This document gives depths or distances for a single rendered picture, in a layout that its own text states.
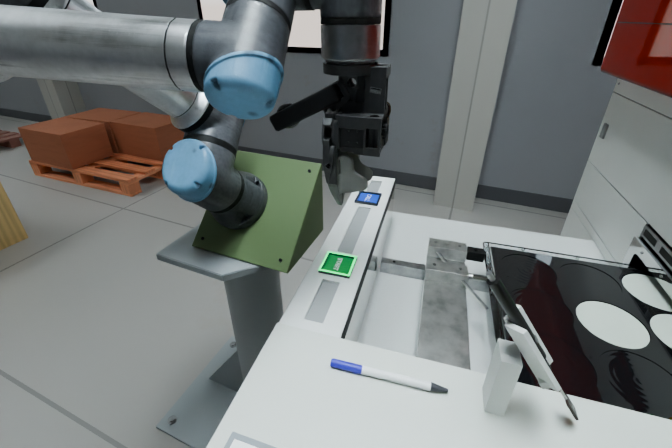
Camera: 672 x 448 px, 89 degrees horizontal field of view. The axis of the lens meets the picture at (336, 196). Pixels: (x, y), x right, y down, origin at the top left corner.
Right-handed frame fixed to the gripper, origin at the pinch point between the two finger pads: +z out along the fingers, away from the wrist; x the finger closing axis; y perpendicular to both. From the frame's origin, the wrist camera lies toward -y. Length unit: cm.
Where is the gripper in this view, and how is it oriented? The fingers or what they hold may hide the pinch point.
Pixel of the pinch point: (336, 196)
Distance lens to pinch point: 54.3
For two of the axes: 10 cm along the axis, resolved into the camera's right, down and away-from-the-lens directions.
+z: 0.1, 8.9, 4.6
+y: 9.6, 1.3, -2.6
